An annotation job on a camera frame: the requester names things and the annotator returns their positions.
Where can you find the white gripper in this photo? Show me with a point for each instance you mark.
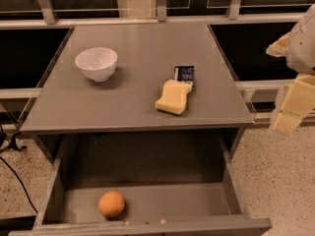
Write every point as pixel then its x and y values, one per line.
pixel 303 51

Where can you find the orange fruit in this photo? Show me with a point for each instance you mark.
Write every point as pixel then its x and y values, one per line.
pixel 111 204

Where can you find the open grey top drawer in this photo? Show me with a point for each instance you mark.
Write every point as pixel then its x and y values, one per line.
pixel 194 195

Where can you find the grey counter cabinet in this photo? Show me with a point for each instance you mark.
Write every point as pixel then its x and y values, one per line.
pixel 123 107

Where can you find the dark blue snack packet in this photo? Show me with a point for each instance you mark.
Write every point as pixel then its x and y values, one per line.
pixel 184 75

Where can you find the yellow sponge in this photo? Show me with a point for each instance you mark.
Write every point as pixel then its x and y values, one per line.
pixel 174 97

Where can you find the white ceramic bowl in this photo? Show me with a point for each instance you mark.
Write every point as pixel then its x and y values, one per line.
pixel 97 64

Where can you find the metal railing frame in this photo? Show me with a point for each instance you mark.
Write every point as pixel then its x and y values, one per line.
pixel 35 32

